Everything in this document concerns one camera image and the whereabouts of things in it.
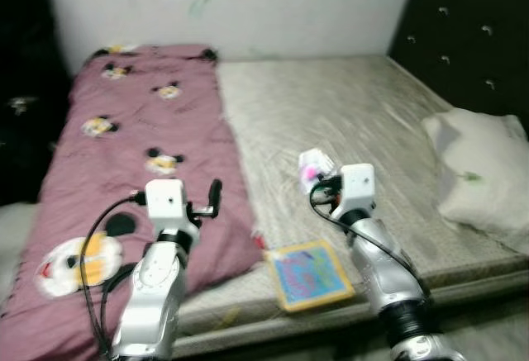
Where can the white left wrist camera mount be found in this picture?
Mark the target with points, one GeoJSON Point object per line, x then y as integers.
{"type": "Point", "coordinates": [165, 204]}

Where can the white quilted mattress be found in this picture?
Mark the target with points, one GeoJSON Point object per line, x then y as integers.
{"type": "Point", "coordinates": [331, 113]}

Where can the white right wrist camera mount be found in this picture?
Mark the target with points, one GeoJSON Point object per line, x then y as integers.
{"type": "Point", "coordinates": [358, 186]}

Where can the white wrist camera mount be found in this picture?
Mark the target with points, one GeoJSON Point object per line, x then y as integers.
{"type": "Point", "coordinates": [358, 186]}
{"type": "Point", "coordinates": [165, 204]}

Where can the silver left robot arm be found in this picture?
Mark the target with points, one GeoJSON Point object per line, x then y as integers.
{"type": "Point", "coordinates": [153, 295]}

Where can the grey bed base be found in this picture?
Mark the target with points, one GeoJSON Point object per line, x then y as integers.
{"type": "Point", "coordinates": [372, 305]}

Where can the pink cartoon mouse blanket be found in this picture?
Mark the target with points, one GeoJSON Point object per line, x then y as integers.
{"type": "Point", "coordinates": [132, 146]}

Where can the colourful yellow framed picture book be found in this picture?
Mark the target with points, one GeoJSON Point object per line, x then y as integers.
{"type": "Point", "coordinates": [310, 277]}

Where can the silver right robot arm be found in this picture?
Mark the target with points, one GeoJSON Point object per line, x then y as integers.
{"type": "Point", "coordinates": [384, 270]}

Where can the white pillow with green mark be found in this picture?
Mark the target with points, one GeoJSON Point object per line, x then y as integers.
{"type": "Point", "coordinates": [479, 171]}

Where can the dark padded bed end panel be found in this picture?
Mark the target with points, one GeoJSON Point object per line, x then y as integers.
{"type": "Point", "coordinates": [25, 47]}

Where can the dark tufted headboard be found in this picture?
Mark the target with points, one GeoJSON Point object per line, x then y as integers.
{"type": "Point", "coordinates": [471, 14]}

